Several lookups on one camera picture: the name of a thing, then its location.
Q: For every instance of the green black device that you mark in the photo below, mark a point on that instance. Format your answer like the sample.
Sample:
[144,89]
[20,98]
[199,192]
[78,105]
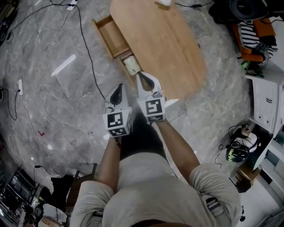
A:
[251,69]

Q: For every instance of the cluttered equipment rack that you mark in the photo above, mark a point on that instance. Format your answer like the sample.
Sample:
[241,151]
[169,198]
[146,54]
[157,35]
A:
[20,199]

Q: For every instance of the wooden table with drawer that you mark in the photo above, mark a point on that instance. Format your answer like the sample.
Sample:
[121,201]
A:
[159,44]

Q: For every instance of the black garment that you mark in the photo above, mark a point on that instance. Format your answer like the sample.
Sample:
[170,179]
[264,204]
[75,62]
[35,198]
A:
[61,186]

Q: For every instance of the white power strip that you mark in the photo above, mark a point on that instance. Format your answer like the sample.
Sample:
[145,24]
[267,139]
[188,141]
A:
[20,87]
[71,5]

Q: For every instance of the white shelf unit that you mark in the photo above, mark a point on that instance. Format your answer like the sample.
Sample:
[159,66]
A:
[270,159]

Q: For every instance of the cardboard box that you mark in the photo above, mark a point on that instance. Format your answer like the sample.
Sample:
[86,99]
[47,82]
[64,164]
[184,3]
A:
[248,174]

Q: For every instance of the white cloth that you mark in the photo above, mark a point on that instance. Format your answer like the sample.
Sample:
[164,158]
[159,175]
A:
[163,2]

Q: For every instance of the wooden drawer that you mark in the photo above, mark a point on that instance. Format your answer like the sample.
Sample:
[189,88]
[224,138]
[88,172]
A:
[111,35]

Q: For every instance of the white cabinet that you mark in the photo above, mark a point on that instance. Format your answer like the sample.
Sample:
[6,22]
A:
[266,99]

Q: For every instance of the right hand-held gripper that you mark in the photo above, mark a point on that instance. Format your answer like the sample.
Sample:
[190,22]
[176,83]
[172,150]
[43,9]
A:
[153,106]

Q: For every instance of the white plastic container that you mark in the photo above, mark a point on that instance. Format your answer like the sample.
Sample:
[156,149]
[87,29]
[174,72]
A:
[132,64]

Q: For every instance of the person's right forearm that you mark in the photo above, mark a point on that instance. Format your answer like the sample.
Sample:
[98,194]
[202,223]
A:
[177,153]

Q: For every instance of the brown wooden chair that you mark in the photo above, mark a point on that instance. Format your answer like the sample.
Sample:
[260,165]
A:
[77,186]

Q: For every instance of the striped black white pillow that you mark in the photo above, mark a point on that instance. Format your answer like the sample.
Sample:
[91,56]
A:
[250,37]

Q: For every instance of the person's black trousers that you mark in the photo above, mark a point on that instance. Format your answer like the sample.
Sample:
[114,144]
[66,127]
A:
[142,137]

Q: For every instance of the black equipment pile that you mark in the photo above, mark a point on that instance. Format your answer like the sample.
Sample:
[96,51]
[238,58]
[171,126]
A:
[7,13]

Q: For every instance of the person's beige shirt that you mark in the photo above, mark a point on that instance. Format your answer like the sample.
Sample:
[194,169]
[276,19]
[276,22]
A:
[151,199]

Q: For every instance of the person's left forearm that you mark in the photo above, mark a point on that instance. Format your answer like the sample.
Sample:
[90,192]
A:
[109,166]

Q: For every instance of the orange sofa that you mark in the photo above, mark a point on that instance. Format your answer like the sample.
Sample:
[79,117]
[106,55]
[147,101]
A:
[266,28]

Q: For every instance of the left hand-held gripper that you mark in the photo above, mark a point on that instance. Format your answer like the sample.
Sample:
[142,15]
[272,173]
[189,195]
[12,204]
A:
[115,120]

